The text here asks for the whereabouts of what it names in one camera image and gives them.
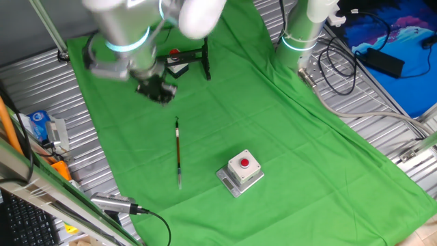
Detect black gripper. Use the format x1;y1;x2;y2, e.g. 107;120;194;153
135;74;178;105

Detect brown calligraphy brush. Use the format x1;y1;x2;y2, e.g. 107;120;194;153
174;116;183;191

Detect black carved pen rack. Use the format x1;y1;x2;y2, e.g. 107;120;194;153
156;36;212;82

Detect white box with red button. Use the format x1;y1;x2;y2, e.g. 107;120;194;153
166;48;190;79
227;148;262;185

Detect grey ridged metal device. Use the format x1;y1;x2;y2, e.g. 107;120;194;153
44;118;70;152

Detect blue tissue pack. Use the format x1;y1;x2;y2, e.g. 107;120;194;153
27;109;52;143

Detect orange button box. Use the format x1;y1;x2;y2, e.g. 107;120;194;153
51;160;73;182

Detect green cloth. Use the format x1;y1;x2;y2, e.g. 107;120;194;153
66;0;437;246

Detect orange pole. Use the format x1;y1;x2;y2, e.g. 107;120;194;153
0;95;24;156

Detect beige wooden blocks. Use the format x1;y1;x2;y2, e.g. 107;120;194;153
68;237;95;246

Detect black keyboard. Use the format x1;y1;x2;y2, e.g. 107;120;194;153
0;190;61;246

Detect grey corrugated conduit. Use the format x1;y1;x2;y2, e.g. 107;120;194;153
297;67;434;137

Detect black power adapter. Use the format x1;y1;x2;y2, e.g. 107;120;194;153
356;47;406;79

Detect blue painted mat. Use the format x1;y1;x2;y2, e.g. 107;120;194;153
341;0;437;119

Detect black mouse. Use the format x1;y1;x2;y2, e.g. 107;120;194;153
421;33;437;50

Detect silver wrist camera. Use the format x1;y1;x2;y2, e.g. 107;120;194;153
89;61;131;82

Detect silver elongated camera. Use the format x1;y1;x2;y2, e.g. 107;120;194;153
90;191;139;216

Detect black camera cable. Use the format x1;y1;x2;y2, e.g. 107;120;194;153
131;204;172;246

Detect thin aluminium post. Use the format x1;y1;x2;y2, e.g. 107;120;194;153
29;0;70;64

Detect aluminium frame bar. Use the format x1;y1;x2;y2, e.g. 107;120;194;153
0;136;143;246

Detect black cable bundle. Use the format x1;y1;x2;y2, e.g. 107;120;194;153
317;10;393;97

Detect aluminium profile bracket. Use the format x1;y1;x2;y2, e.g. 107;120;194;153
398;131;437;164

